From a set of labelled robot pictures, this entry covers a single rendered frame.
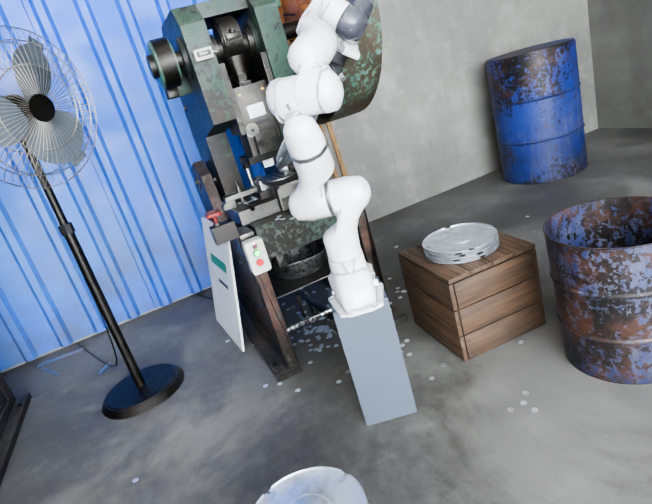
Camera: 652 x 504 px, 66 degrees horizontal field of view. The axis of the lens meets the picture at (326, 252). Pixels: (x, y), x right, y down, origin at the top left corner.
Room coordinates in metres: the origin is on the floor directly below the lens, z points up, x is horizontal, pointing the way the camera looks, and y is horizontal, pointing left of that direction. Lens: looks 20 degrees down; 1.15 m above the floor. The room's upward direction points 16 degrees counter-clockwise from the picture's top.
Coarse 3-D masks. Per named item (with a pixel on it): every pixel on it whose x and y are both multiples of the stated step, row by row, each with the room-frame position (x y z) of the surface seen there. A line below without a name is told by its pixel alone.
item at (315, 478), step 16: (288, 480) 1.03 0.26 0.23; (304, 480) 1.01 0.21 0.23; (320, 480) 1.00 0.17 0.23; (336, 480) 0.98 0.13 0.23; (352, 480) 0.97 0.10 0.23; (288, 496) 0.98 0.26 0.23; (304, 496) 0.95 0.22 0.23; (320, 496) 0.94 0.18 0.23; (336, 496) 0.93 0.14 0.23; (352, 496) 0.92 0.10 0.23
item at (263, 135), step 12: (240, 84) 2.20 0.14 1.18; (252, 84) 2.17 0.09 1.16; (264, 84) 2.18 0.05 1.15; (240, 96) 2.15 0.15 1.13; (252, 96) 2.16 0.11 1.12; (264, 96) 2.18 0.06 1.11; (240, 108) 2.14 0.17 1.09; (252, 108) 2.16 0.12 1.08; (264, 108) 2.17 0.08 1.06; (252, 120) 2.15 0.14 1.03; (264, 120) 2.17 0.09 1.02; (276, 120) 2.18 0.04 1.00; (252, 132) 2.14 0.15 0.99; (264, 132) 2.13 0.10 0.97; (276, 132) 2.15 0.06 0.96; (252, 144) 2.14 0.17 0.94; (264, 144) 2.11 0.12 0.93; (276, 144) 2.14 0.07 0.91; (252, 156) 2.14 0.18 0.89
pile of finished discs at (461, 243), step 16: (464, 224) 1.97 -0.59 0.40; (480, 224) 1.92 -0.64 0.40; (432, 240) 1.90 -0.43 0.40; (448, 240) 1.84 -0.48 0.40; (464, 240) 1.79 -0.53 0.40; (480, 240) 1.76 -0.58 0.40; (496, 240) 1.75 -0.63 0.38; (432, 256) 1.81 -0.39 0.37; (448, 256) 1.73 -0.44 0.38; (464, 256) 1.72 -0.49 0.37
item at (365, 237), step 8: (360, 216) 2.03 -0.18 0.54; (360, 224) 2.03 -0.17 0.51; (368, 224) 2.04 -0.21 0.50; (360, 232) 2.02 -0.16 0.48; (368, 232) 2.04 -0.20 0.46; (360, 240) 2.04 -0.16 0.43; (368, 240) 2.03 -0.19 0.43; (368, 248) 2.03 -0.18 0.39; (368, 256) 2.03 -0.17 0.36; (376, 256) 2.04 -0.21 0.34; (376, 264) 2.04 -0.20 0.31; (376, 272) 2.03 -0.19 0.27; (320, 280) 2.77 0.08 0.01; (328, 280) 2.62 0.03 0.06; (384, 288) 2.04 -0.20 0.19; (392, 312) 2.09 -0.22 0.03; (400, 312) 2.07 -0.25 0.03; (400, 320) 2.03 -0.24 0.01
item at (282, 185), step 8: (272, 176) 2.17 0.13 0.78; (280, 176) 2.11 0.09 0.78; (288, 176) 2.07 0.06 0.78; (296, 176) 2.03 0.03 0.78; (264, 184) 2.12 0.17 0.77; (272, 184) 2.01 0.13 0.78; (280, 184) 1.97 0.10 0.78; (288, 184) 1.95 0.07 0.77; (296, 184) 2.09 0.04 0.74; (272, 192) 2.12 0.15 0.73; (280, 192) 2.06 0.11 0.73; (288, 192) 2.07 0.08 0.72; (280, 200) 2.06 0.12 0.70; (288, 200) 2.07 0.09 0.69; (280, 208) 2.07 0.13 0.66; (288, 208) 2.06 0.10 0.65
